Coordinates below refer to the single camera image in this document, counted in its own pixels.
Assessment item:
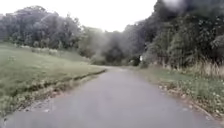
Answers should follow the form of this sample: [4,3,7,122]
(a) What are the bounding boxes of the grey asphalt path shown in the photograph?
[0,65,224,128]

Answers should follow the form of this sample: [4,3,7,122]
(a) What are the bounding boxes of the wood of dark trees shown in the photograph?
[0,0,224,70]

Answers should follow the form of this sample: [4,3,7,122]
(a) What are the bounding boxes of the green grass field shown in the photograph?
[0,42,108,118]

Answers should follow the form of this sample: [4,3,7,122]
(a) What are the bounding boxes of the grass verge with leaves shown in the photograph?
[123,63,224,122]

